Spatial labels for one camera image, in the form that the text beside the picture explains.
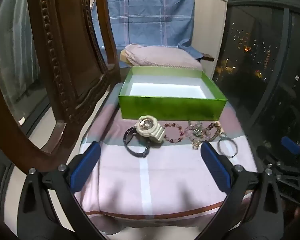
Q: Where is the green cardboard box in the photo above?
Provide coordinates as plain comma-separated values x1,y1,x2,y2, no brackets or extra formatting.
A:
118,66,227,122

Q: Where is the pink cushion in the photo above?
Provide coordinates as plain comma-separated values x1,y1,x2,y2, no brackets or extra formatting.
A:
120,44,203,72

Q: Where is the gold chain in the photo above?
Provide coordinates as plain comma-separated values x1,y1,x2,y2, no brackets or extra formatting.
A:
191,137,206,151

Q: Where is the pink plaid blanket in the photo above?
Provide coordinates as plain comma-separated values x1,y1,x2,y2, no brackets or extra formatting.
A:
72,82,258,234

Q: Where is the cream wristwatch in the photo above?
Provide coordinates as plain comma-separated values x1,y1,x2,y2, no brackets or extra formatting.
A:
136,115,166,146

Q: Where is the pink and red bead bracelet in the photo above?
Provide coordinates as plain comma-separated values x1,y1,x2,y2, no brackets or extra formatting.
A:
163,122,184,144

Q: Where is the white cabinet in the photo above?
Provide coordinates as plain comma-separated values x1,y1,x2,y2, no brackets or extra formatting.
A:
192,0,228,81

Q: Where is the black wristband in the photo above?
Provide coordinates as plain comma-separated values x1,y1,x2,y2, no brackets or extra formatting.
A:
123,127,152,158

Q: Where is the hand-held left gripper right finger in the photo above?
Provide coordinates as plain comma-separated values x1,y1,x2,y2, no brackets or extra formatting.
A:
197,141,283,240

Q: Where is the pale pink bead bracelet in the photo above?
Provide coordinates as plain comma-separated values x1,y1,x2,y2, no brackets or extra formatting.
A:
186,121,206,142

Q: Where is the dark window frame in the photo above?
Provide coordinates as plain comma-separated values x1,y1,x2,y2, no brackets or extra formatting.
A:
210,0,300,155

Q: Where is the brown bead bracelet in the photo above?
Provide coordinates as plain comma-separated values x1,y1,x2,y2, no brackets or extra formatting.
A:
204,121,223,141

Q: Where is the carved wooden chair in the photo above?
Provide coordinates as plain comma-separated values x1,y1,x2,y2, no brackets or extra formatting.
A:
0,0,122,173

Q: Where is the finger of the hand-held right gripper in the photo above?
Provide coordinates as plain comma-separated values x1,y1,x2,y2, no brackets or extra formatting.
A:
256,144,283,166
281,136,300,156

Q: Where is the silver bangle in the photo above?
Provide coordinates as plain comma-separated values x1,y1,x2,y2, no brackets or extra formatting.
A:
217,134,238,159

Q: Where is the blue plaid cloth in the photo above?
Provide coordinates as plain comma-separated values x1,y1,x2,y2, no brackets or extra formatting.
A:
90,0,203,64

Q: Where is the dark wooden chair armrest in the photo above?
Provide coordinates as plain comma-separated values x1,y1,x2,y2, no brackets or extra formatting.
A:
197,51,215,62

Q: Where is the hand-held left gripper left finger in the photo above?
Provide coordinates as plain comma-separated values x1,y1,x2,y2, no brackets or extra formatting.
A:
17,141,103,240

